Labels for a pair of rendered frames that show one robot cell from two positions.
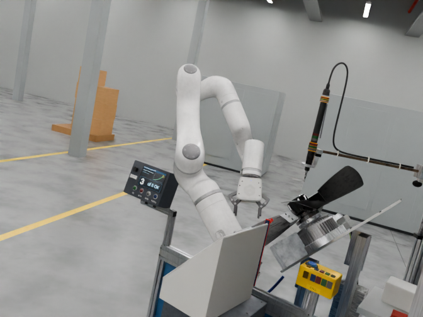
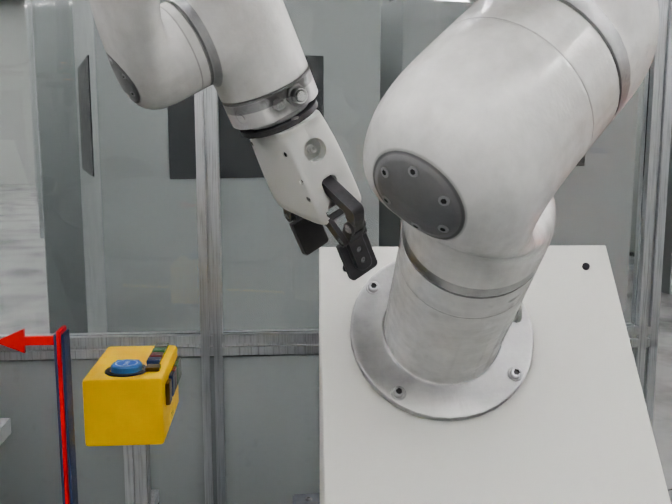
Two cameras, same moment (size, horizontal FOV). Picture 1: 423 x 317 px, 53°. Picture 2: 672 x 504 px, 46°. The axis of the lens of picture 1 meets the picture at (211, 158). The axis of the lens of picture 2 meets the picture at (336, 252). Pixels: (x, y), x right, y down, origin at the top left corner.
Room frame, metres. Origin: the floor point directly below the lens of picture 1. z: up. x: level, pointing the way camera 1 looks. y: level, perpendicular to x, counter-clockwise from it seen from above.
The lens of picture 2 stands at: (2.12, 0.44, 1.38)
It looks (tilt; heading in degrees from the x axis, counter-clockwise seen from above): 9 degrees down; 234
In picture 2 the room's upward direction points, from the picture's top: straight up
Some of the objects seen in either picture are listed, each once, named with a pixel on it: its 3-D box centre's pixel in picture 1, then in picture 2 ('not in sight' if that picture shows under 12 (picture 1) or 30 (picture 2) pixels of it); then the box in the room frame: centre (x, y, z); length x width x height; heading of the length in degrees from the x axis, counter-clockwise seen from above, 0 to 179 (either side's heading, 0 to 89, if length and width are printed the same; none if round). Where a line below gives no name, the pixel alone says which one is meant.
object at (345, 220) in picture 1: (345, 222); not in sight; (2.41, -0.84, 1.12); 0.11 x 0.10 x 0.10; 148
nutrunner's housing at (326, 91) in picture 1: (317, 127); not in sight; (2.19, -0.50, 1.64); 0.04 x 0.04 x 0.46
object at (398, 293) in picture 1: (403, 294); not in sight; (2.05, -1.09, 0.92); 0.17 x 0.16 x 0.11; 58
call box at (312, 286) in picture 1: (318, 280); (134, 396); (1.73, -0.56, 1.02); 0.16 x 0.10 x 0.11; 58
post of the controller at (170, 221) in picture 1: (169, 228); not in sight; (2.17, 0.14, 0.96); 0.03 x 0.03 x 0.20; 58
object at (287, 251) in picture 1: (289, 250); not in sight; (2.13, -0.50, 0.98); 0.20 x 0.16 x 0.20; 58
